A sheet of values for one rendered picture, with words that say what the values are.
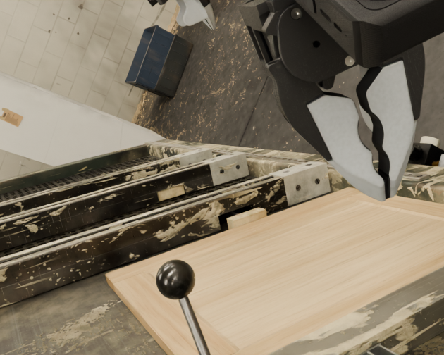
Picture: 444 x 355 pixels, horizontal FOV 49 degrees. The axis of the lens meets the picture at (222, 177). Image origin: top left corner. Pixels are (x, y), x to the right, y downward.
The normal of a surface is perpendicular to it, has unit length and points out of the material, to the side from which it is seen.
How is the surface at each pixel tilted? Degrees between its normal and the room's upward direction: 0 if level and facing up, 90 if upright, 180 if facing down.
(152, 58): 90
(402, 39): 101
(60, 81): 90
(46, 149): 90
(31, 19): 90
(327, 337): 57
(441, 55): 0
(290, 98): 78
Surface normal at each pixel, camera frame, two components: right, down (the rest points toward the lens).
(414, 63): 0.15, 0.33
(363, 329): -0.18, -0.96
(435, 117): -0.83, -0.31
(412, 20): 0.34, 0.68
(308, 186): 0.46, 0.11
